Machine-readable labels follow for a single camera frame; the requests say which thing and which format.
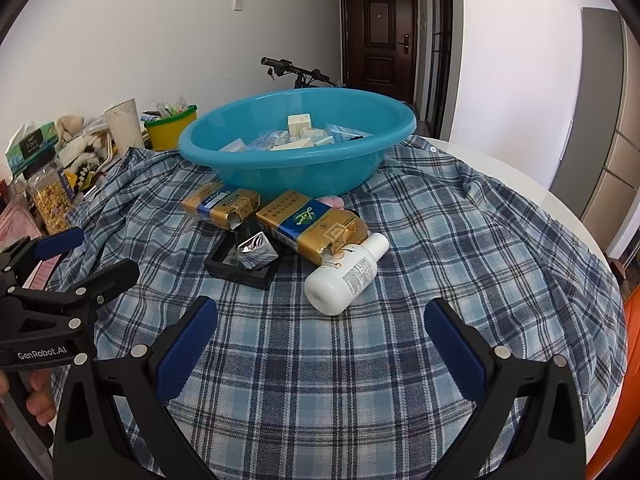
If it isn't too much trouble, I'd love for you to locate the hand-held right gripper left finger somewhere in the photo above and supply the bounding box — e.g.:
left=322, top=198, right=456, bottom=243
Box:
left=52, top=296, right=219, bottom=480

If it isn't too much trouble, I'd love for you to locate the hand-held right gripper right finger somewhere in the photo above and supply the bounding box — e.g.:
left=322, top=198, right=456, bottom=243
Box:
left=424, top=297, right=587, bottom=480

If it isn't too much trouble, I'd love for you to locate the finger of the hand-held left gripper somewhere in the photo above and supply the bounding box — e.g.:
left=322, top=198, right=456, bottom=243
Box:
left=0, top=259, right=141, bottom=332
left=0, top=227, right=86, bottom=286

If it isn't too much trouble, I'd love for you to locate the silver foil packet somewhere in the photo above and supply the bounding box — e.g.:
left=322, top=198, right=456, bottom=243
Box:
left=236, top=231, right=277, bottom=271

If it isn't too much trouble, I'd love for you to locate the white lotion bottle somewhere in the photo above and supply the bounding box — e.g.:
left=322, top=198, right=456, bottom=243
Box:
left=304, top=232, right=390, bottom=317

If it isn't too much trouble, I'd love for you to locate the blue plastic basin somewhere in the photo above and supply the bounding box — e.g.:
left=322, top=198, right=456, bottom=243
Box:
left=178, top=87, right=417, bottom=200

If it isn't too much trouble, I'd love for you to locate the white desktop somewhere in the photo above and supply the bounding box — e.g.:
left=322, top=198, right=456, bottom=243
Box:
left=415, top=135, right=627, bottom=480

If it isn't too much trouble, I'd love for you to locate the person's left hand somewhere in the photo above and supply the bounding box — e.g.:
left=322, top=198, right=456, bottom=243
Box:
left=22, top=367, right=57, bottom=431

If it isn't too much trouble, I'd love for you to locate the clear jar of snacks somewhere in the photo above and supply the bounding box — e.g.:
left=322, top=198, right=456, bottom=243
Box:
left=25, top=162, right=77, bottom=235

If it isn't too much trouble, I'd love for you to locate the pink packet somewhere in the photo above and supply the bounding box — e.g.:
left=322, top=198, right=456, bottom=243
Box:
left=0, top=205, right=43, bottom=252

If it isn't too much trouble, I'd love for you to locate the black square tray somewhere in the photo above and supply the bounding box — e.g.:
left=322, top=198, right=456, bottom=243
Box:
left=204, top=227, right=288, bottom=290

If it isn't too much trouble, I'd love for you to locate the green tissue box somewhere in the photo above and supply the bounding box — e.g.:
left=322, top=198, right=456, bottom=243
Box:
left=5, top=121, right=59, bottom=177

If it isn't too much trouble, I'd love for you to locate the beige plush toy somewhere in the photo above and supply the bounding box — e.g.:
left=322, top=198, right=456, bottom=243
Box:
left=55, top=116, right=108, bottom=171

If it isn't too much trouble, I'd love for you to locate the gold cigarette box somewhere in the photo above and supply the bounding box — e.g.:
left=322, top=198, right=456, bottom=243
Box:
left=181, top=183, right=261, bottom=232
left=256, top=189, right=373, bottom=267

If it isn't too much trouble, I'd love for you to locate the blue plaid shirt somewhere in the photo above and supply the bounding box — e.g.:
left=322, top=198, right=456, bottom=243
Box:
left=45, top=135, right=628, bottom=480

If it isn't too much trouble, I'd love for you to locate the beige paper cup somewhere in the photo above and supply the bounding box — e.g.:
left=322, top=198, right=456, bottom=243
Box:
left=104, top=98, right=146, bottom=151

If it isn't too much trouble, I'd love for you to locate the yellow plastic container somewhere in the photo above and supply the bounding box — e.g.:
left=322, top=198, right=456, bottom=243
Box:
left=144, top=105, right=198, bottom=152

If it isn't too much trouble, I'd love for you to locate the orange plastic object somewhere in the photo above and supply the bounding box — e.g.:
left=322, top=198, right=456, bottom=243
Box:
left=584, top=300, right=640, bottom=480

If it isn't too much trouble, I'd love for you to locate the long cream box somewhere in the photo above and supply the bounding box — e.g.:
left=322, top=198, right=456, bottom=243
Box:
left=270, top=135, right=336, bottom=152

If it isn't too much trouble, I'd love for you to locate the small cream box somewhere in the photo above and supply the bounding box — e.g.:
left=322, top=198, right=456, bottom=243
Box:
left=287, top=113, right=314, bottom=139

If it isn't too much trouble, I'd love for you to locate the light blue box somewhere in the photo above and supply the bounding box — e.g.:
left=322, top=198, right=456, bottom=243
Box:
left=325, top=122, right=376, bottom=142

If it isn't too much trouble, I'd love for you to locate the black bicycle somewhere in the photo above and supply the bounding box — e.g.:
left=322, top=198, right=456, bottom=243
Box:
left=261, top=57, right=347, bottom=90

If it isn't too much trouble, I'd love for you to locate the grey cabinet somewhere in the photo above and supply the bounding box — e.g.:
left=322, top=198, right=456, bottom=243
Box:
left=549, top=7, right=640, bottom=263

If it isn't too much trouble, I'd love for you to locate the black framed glass door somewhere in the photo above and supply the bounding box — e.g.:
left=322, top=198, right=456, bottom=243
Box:
left=427, top=0, right=455, bottom=139

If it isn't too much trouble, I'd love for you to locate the dark brown door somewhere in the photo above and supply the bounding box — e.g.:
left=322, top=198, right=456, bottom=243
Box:
left=340, top=0, right=418, bottom=105

